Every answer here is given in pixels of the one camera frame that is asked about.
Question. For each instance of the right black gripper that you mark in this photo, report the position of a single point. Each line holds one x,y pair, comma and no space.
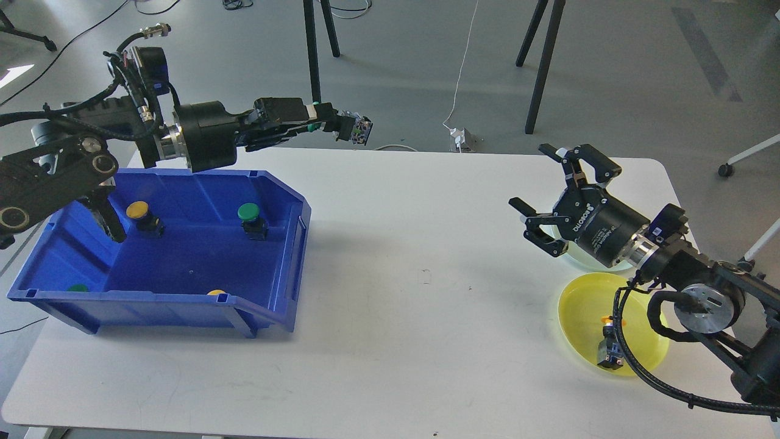
585,214

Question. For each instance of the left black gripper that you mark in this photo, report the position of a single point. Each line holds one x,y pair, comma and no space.
211,135

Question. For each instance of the green button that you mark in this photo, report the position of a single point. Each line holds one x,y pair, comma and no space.
356,129
252,223

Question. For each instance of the yellow button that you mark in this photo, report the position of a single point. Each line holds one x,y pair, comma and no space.
609,352
145,221

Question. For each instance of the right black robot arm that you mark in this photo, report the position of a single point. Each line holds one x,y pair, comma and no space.
693,299

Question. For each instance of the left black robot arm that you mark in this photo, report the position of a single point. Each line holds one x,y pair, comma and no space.
70,160

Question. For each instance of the light green plate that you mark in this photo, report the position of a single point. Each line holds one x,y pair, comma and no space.
583,260

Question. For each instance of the yellow plate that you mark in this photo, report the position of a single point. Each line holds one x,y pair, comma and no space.
587,301

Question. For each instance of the green button bin corner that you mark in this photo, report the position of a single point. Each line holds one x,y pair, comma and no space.
83,288

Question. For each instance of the black tripod left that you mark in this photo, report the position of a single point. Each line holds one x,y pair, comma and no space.
310,34

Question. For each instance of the black tripod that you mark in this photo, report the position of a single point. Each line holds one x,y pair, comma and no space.
546,56
310,34

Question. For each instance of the white power adapter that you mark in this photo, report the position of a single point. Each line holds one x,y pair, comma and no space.
463,141

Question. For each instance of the blue plastic bin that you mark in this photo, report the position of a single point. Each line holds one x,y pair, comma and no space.
163,281

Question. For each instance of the black tripod right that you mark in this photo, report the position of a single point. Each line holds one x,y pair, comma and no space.
546,56

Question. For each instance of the black stand base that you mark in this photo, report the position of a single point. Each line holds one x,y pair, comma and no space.
8,27

